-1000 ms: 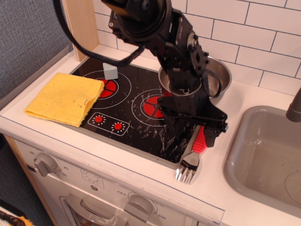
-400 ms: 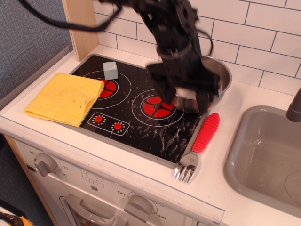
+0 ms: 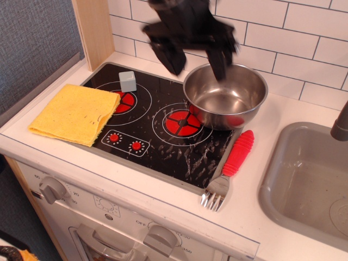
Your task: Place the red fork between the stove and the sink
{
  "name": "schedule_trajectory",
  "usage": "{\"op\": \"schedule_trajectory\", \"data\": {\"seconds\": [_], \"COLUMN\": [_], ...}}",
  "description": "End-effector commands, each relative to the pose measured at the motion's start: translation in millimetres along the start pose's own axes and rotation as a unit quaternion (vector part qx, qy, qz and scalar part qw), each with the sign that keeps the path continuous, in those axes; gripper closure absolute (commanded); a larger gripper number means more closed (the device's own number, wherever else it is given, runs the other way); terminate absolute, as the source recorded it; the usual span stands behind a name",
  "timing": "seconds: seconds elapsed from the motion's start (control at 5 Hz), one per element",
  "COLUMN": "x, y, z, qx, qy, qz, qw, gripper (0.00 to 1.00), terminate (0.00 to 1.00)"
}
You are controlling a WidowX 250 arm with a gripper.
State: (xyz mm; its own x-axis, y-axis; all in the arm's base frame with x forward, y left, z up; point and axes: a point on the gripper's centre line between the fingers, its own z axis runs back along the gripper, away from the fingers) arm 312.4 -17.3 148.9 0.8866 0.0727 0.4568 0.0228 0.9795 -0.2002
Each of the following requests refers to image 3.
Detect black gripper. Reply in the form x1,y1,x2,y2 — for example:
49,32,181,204
142,1,238,81

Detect red handled metal fork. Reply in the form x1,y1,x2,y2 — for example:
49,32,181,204
201,130,254,212

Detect black toy stove top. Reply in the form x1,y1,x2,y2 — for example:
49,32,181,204
83,63,240,193

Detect stainless steel pot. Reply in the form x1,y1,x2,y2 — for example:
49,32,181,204
183,64,268,131

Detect grey toy cube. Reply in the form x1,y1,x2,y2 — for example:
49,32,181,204
119,71,136,92

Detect yellow folded cloth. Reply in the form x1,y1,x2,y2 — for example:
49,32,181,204
28,84,121,147

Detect grey faucet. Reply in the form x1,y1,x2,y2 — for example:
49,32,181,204
330,102,348,141

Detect grey sink basin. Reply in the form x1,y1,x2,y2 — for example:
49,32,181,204
259,122,347,251

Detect right grey oven knob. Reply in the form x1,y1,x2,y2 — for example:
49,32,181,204
143,225,178,257

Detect grey oven knob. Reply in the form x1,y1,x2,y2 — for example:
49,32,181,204
39,177,67,204
143,225,178,257

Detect left grey oven knob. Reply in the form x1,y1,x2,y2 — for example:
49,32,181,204
39,177,67,204

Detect orange cloth at corner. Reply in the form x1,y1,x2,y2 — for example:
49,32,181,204
0,246,39,261

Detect wooden side post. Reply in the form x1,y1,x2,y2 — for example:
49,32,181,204
72,0,115,72

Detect grey oven door handle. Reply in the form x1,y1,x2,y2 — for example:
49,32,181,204
76,224,148,260

